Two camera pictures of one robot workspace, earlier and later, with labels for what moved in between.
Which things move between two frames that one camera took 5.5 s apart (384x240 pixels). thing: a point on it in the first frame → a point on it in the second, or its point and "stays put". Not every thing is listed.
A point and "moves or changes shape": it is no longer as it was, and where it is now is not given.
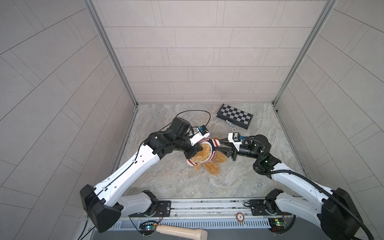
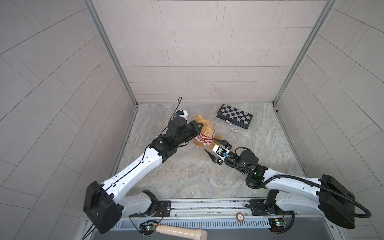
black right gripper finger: [224, 149] → [213, 158]
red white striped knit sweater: [213, 143] moves or changes shape
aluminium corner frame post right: [327, 11] stays put
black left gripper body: [188, 150] → [188, 133]
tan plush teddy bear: [204, 154] → [206, 129]
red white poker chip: [240, 217] stays put
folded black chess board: [238, 117] stays put
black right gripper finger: [223, 141] stays put
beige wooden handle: [183, 232] stays put
